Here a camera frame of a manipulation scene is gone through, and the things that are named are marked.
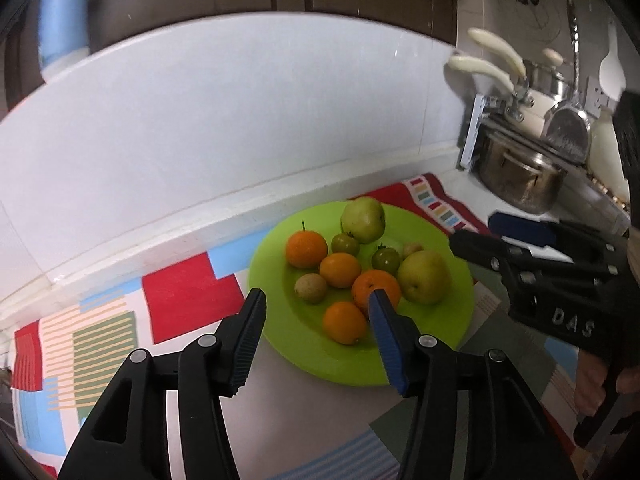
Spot white ceramic pot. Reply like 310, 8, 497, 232
587, 107, 630, 205

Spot metal dish rack shelf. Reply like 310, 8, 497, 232
457, 93, 630, 232

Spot green round plate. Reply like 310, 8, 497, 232
248, 200, 475, 387

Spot cream-handled pan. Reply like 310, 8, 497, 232
447, 54, 544, 139
468, 27, 533, 90

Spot black appliance right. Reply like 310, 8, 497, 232
613, 90, 640, 229

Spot white rice paddle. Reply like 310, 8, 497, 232
599, 18, 626, 102

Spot brownish green pear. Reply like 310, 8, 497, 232
396, 249, 451, 306

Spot large orange with stem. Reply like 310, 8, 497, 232
284, 222, 329, 270

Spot cream-handled pan upper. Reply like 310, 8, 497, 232
468, 27, 533, 90

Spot small brown round fruit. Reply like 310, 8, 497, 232
401, 242, 423, 259

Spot small green tomato fruit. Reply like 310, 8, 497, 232
371, 245, 402, 275

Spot medium orange tangerine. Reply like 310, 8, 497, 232
322, 301, 368, 346

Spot small orange on plate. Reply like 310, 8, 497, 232
319, 252, 361, 289

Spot stainless steel pot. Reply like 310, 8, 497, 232
477, 130, 566, 216

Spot light green apple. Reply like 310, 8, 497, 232
341, 196, 386, 244

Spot person's right hand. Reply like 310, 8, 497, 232
574, 350, 640, 416

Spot colourful patterned table mat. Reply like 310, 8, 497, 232
10, 172, 622, 480

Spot small yellow-brown fruit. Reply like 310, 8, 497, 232
294, 273, 329, 304

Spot steel lidded pot behind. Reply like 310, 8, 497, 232
524, 48, 573, 102

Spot white blue pump bottle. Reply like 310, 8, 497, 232
38, 0, 90, 82

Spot metal skimmer ladle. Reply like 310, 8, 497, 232
542, 0, 590, 165

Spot cream-handled pan lower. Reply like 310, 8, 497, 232
447, 54, 544, 139

